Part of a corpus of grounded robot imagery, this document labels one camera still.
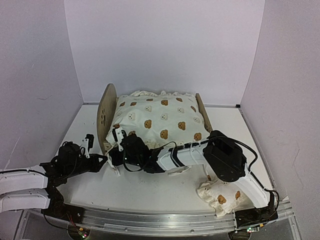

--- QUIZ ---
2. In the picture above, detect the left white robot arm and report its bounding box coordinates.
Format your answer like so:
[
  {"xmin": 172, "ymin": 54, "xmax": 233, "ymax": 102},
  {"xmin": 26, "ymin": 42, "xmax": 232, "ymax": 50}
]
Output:
[{"xmin": 0, "ymin": 141, "xmax": 108, "ymax": 223}]

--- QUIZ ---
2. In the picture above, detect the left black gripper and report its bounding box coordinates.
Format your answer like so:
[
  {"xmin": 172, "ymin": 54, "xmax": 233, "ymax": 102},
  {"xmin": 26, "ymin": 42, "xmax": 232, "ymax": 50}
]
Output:
[{"xmin": 65, "ymin": 153, "xmax": 107, "ymax": 179}]

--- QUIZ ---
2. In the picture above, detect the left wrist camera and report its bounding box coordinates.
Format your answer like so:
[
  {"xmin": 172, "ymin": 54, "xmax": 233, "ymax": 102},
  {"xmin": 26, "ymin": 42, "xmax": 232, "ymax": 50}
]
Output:
[{"xmin": 80, "ymin": 133, "xmax": 94, "ymax": 159}]

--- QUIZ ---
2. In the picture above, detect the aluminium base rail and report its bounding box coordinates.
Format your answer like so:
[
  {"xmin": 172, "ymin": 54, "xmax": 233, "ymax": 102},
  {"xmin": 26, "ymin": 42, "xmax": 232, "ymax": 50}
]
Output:
[{"xmin": 23, "ymin": 188, "xmax": 296, "ymax": 232}]

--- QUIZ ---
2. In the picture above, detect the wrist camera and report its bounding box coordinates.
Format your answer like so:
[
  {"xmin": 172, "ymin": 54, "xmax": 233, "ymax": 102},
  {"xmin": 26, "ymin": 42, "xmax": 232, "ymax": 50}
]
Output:
[
  {"xmin": 80, "ymin": 133, "xmax": 94, "ymax": 159},
  {"xmin": 112, "ymin": 127, "xmax": 127, "ymax": 152}
]

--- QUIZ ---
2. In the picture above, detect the large bear print cushion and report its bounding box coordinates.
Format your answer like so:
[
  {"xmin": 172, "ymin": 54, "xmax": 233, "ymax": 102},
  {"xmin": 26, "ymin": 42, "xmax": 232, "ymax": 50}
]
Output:
[{"xmin": 103, "ymin": 89, "xmax": 211, "ymax": 178}]

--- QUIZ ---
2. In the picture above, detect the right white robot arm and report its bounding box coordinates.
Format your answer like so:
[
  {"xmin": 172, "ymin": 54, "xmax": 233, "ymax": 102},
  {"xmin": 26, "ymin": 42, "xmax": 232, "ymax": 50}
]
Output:
[{"xmin": 109, "ymin": 130, "xmax": 279, "ymax": 227}]

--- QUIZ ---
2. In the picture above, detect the small bear print pillow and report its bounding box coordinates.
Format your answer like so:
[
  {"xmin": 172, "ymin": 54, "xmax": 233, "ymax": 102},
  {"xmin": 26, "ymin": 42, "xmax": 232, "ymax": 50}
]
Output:
[{"xmin": 196, "ymin": 177, "xmax": 250, "ymax": 217}]

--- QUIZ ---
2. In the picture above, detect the wooden pet bed frame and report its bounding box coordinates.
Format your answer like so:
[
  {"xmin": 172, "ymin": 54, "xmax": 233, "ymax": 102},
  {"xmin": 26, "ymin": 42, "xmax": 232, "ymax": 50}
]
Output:
[{"xmin": 97, "ymin": 83, "xmax": 213, "ymax": 154}]

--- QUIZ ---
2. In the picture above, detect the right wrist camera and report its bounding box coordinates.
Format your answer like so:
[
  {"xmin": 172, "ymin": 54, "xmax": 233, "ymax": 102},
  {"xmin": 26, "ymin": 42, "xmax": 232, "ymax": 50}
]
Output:
[{"xmin": 112, "ymin": 127, "xmax": 127, "ymax": 152}]

